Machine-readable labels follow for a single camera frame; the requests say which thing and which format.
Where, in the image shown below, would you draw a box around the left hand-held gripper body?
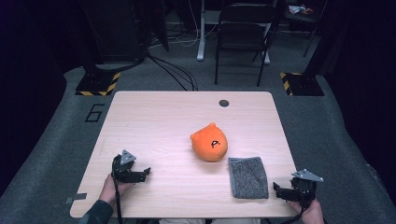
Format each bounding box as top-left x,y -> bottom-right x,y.
111,149 -> 137,184

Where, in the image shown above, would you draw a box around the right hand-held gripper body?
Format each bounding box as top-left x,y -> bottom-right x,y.
290,168 -> 324,207

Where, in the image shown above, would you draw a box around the grey fluffy cloth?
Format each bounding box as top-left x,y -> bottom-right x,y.
228,156 -> 270,200

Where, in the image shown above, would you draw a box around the orange plush toy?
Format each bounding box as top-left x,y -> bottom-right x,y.
190,122 -> 229,162

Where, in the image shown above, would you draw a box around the person's right hand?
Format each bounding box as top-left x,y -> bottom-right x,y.
286,198 -> 326,224

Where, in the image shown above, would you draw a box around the person's left hand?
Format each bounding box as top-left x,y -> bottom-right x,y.
98,173 -> 132,206

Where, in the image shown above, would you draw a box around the grey tape strip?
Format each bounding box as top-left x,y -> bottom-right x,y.
64,192 -> 88,205

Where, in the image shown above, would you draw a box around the black yellow-striped stand base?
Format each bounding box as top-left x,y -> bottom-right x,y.
75,71 -> 121,97
279,72 -> 326,97

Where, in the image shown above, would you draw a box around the dark cabinet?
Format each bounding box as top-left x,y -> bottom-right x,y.
81,0 -> 148,63

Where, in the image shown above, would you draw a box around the white desk leg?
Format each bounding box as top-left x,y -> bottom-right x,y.
262,21 -> 272,65
196,0 -> 207,62

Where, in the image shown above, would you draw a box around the black folding chair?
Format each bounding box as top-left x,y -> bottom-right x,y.
214,2 -> 278,88

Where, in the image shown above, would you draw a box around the small orange and white clutter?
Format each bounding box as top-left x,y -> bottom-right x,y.
288,4 -> 314,16

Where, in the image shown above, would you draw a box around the right hand-held gripper cable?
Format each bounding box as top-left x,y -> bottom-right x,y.
279,186 -> 309,224

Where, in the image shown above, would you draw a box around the hand-held gripper cable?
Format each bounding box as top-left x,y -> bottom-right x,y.
111,154 -> 124,224
279,186 -> 309,224

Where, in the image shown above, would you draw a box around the left hand-held gripper cable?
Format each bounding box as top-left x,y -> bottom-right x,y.
111,154 -> 124,224

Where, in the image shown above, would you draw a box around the black floor cables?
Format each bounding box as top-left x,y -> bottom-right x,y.
145,50 -> 200,92

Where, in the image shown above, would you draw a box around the white cables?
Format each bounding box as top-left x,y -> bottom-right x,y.
148,0 -> 219,49

